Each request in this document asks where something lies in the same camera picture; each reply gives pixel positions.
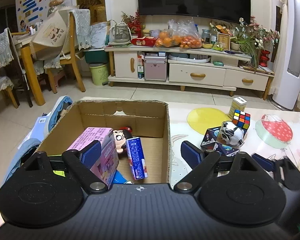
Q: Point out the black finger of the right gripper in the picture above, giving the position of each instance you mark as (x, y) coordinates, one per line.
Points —
(287, 174)
(266, 164)

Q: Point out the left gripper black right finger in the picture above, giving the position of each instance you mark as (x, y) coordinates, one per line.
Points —
(204, 164)

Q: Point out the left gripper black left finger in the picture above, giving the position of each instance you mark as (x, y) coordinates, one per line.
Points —
(76, 165)

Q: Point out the tall pink toy box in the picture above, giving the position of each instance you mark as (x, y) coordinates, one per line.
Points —
(107, 163)

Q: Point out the black haired doll figure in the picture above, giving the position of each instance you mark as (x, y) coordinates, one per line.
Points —
(120, 137)

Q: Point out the blue tissue pack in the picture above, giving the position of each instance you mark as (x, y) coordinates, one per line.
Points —
(136, 158)

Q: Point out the green cardboard box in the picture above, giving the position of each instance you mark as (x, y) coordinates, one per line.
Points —
(59, 173)

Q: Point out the pink blue toy box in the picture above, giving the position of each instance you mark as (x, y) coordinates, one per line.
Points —
(119, 179)

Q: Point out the dark galaxy folding cube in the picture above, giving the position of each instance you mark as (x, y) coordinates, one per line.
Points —
(210, 142)

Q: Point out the white panda ball toy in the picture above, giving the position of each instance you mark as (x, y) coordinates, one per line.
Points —
(231, 134)

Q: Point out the Rubik's cube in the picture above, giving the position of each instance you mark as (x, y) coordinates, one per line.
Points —
(241, 119)

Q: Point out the brown cardboard box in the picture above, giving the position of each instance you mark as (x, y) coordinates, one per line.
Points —
(89, 120)

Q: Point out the green waste bin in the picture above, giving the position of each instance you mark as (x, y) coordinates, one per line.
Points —
(99, 73)

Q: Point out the cream TV cabinet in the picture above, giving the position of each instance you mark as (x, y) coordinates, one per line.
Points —
(203, 68)

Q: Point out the white tower air conditioner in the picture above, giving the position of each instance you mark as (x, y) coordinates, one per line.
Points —
(285, 89)

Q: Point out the wooden dining chair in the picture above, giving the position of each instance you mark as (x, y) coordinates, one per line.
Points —
(77, 38)

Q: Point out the red vase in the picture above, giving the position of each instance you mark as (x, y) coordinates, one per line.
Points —
(263, 59)

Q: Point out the pink storage box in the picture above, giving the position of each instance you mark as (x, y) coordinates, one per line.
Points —
(155, 68)

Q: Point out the beige tote bag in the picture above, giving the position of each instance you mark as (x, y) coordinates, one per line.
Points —
(48, 41)

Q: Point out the potted flower plant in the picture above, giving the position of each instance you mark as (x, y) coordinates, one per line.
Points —
(253, 38)

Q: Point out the bag of oranges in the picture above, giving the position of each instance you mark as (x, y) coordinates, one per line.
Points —
(182, 34)

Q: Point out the wooden dining table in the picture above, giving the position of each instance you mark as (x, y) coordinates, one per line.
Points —
(24, 50)

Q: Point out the wooden picture frame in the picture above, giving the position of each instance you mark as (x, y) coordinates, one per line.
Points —
(224, 40)

